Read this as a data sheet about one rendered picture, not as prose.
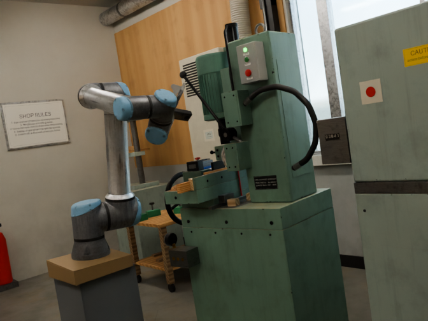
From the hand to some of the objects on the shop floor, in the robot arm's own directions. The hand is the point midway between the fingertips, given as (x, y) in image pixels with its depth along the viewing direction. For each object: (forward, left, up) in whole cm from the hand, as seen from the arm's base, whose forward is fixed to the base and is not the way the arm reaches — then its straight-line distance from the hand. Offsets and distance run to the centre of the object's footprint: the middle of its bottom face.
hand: (178, 95), depth 219 cm
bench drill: (+154, +192, -142) cm, 284 cm away
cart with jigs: (+114, +117, -138) cm, 214 cm away
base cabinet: (+24, -28, -131) cm, 136 cm away
